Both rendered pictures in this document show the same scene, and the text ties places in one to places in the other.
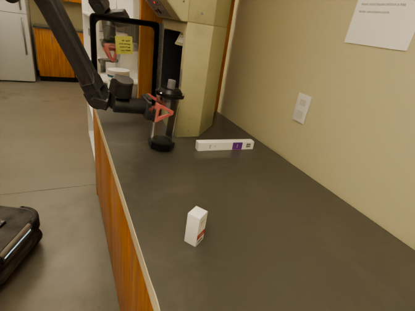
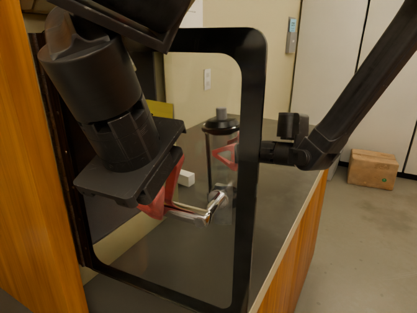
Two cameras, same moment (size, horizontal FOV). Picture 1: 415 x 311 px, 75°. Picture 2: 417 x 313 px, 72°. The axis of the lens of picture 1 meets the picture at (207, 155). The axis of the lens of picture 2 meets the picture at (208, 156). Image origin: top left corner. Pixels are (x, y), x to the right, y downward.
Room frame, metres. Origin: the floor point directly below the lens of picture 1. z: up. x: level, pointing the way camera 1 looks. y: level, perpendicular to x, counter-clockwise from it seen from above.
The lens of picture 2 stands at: (1.40, 0.78, 1.38)
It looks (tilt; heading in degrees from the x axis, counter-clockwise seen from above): 23 degrees down; 239
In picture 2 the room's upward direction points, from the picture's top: straight up
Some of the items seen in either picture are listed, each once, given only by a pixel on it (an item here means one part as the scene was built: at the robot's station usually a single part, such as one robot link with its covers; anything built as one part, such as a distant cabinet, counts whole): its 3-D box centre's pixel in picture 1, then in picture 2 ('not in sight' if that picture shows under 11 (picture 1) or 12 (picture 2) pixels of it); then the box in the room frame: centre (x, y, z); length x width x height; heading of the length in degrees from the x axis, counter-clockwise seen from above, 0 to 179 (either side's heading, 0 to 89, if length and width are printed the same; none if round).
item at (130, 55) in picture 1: (126, 65); (147, 187); (1.30, 0.44, 1.19); 0.30 x 0.01 x 0.40; 125
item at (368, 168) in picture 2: not in sight; (370, 168); (-1.39, -0.65, 0.14); 0.41 x 0.33 x 0.29; 126
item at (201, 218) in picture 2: not in sight; (182, 203); (1.28, 0.52, 1.20); 0.10 x 0.05 x 0.03; 125
